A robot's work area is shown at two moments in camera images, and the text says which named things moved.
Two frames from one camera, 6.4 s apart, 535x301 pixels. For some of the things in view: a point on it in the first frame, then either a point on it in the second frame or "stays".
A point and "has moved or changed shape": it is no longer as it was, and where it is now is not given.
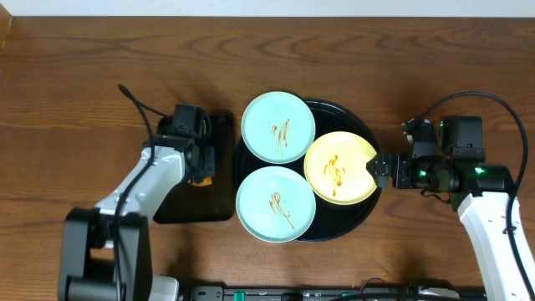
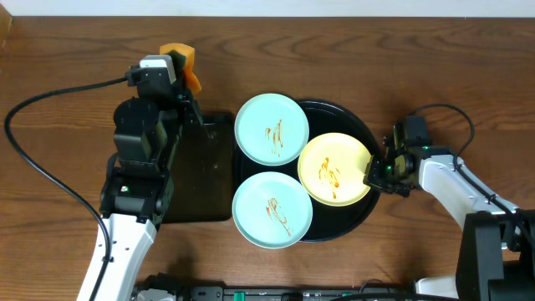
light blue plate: (276, 204) has moved or changed shape
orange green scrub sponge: (207, 181) to (192, 82)
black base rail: (387, 293) stays
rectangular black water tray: (186, 203) stays
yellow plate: (335, 168) has moved or changed shape
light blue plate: (278, 127) has moved or changed shape
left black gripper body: (207, 160) to (180, 84)
